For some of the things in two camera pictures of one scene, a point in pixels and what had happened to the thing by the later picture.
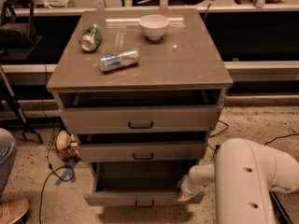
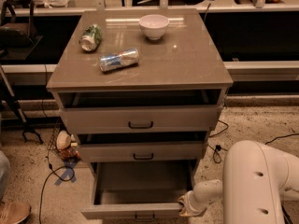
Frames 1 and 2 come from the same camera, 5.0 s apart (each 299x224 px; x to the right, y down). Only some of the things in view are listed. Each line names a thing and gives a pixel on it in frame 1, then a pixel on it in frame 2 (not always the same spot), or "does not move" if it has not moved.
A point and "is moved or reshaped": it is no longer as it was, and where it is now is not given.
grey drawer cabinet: [141, 90] does not move
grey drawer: [138, 183] is moved or reshaped
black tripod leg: [7, 91] does not move
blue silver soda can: [126, 58] does not move
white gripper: [187, 189] -> [193, 202]
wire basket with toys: [64, 144] does not move
